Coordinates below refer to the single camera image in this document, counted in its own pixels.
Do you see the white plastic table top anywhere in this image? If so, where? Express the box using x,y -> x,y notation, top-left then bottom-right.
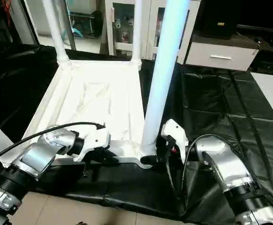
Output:
0,59 -> 156,169

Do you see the black plastic mat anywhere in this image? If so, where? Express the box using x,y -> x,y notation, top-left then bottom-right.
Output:
0,43 -> 273,225

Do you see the white drawer unit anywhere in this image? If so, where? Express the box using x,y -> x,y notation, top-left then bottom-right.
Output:
185,42 -> 259,72

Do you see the teal floor stand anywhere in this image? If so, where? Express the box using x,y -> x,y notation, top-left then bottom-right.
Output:
68,23 -> 85,39

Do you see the white glass door cabinet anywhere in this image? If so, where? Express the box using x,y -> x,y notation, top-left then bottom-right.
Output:
104,0 -> 201,64

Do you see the black box device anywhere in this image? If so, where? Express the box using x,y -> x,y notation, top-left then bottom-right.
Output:
201,0 -> 240,39

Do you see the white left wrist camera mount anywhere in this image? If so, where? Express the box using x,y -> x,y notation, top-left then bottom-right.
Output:
80,123 -> 111,162

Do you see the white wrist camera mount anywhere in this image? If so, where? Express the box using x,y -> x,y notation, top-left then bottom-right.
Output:
80,123 -> 111,162
161,119 -> 189,160

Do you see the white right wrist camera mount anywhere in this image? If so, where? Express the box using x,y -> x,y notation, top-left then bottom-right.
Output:
161,119 -> 189,160

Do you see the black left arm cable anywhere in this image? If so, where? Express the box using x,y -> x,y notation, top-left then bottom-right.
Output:
0,122 -> 105,165

